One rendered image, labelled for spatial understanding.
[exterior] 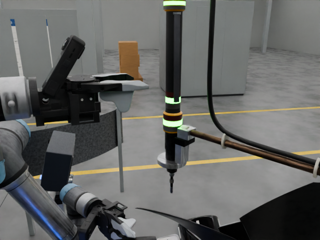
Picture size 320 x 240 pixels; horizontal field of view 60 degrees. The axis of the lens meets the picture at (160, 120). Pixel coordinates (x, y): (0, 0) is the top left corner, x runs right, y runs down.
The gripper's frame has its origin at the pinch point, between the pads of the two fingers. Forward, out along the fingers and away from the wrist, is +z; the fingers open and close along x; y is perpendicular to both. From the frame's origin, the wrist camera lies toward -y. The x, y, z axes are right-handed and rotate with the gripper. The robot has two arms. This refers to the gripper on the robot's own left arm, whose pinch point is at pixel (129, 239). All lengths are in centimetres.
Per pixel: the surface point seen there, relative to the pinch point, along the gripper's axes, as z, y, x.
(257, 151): 32.0, -1.0, -36.9
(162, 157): 9.9, -0.3, -28.6
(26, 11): -558, 240, -107
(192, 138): 16.7, 1.3, -34.8
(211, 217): 18.0, 13.3, -9.5
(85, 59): -347, 234, -26
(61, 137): -69, 20, -8
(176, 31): 13, -3, -57
